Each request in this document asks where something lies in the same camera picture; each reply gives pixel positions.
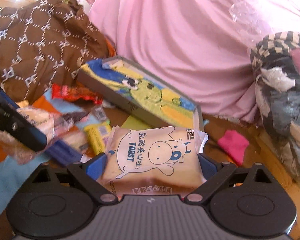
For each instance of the round cake clear packet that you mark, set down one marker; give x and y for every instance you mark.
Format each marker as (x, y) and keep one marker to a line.
(52, 125)

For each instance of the grey tray with cartoon liner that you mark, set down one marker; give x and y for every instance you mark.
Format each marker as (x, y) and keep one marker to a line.
(135, 90)

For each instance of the toast bread packet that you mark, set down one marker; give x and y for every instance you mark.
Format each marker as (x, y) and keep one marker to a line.
(153, 161)

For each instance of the colourful cartoon blanket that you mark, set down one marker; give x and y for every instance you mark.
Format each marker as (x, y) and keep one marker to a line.
(227, 141)

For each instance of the clear bag of clothes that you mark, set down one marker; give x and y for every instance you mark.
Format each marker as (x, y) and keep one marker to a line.
(272, 36)

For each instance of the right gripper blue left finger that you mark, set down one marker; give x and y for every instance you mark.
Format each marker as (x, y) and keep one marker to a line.
(85, 175)

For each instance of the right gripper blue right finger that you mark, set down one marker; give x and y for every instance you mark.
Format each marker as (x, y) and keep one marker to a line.
(217, 175)

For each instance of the red snack packet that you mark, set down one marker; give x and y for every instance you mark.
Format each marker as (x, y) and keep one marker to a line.
(72, 94)

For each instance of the blue white long packet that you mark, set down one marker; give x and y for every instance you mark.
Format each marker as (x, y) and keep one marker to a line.
(65, 154)

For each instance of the pink sheet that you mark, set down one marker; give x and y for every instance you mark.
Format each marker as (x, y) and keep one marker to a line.
(192, 44)

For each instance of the brown PF patterned quilt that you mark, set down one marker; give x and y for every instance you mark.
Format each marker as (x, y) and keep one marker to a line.
(44, 43)

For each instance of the yellow snack bar packet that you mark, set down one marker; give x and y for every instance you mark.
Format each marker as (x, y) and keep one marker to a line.
(97, 135)

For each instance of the dark dried snack clear wrapper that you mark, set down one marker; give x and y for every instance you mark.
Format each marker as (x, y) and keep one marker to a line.
(83, 117)

